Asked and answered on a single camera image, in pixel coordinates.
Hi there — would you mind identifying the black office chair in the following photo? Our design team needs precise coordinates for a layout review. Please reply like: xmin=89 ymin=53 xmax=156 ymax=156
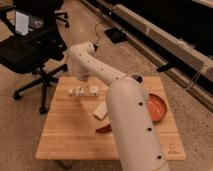
xmin=0 ymin=0 xmax=68 ymax=114

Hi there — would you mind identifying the red chili pepper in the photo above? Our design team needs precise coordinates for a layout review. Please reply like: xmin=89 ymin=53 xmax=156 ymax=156
xmin=95 ymin=124 xmax=112 ymax=134

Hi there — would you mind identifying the white sponge block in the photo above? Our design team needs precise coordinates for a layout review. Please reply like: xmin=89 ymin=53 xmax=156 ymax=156
xmin=93 ymin=102 xmax=107 ymax=120

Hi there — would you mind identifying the white mug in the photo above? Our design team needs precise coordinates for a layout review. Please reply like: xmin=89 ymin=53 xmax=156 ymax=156
xmin=131 ymin=73 xmax=143 ymax=84

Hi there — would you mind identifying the orange ceramic bowl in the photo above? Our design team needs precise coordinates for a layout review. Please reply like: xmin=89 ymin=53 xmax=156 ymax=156
xmin=147 ymin=93 xmax=167 ymax=122

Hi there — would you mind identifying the black floor cable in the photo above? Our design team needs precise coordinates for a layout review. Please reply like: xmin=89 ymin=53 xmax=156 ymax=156
xmin=63 ymin=21 xmax=116 ymax=68

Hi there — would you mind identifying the long wooden beam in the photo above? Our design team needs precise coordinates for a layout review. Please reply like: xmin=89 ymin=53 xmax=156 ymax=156
xmin=113 ymin=4 xmax=213 ymax=81

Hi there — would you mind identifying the wooden table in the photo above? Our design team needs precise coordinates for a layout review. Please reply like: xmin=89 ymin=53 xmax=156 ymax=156
xmin=36 ymin=76 xmax=186 ymax=160

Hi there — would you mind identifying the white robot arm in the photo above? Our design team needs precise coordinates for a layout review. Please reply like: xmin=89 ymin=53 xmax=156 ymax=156
xmin=69 ymin=42 xmax=170 ymax=171

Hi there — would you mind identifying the black floor plate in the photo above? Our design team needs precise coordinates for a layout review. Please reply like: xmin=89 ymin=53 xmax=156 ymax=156
xmin=104 ymin=28 xmax=126 ymax=44

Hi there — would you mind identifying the white labelled bottle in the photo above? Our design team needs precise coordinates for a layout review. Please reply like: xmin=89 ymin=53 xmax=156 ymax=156
xmin=68 ymin=86 xmax=99 ymax=97

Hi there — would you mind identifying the white box on chair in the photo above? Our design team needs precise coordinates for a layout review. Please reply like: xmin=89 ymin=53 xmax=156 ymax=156
xmin=15 ymin=11 xmax=29 ymax=35

